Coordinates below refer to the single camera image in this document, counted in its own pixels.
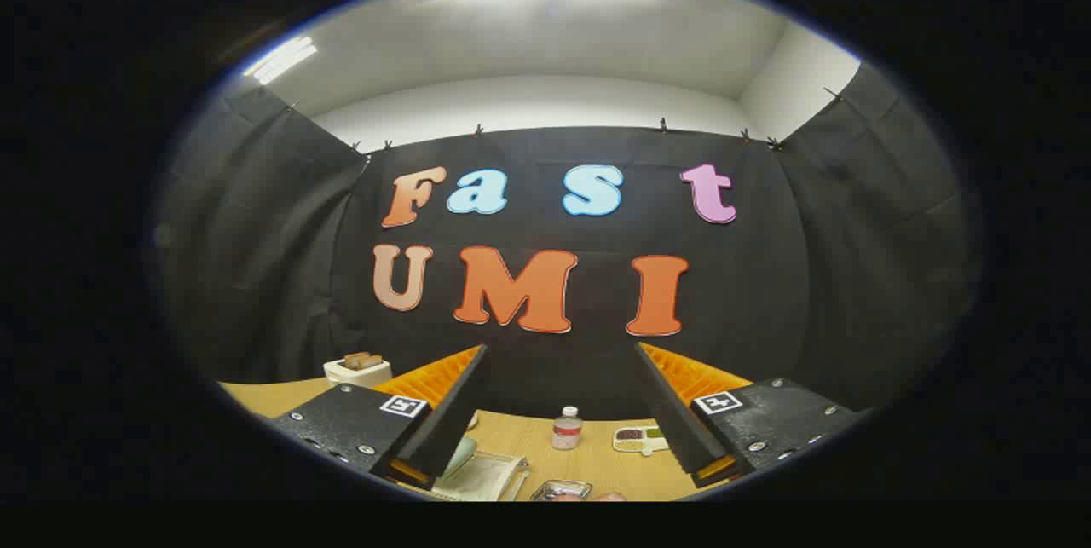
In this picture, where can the clear bottle with red label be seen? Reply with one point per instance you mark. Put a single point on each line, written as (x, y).
(567, 430)

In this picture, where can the toast bread slices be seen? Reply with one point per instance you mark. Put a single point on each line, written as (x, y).
(362, 360)

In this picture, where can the pale green plate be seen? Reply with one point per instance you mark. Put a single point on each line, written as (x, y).
(463, 454)

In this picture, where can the cream toaster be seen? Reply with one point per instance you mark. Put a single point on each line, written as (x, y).
(358, 376)

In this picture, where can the ceiling light panel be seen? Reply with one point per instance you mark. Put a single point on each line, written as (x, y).
(279, 60)

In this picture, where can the white divided snack dish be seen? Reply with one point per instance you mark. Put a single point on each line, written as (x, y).
(639, 440)

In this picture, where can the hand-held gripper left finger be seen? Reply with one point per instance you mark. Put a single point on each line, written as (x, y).
(443, 420)

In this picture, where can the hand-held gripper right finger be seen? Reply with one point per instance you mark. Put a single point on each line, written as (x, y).
(673, 420)

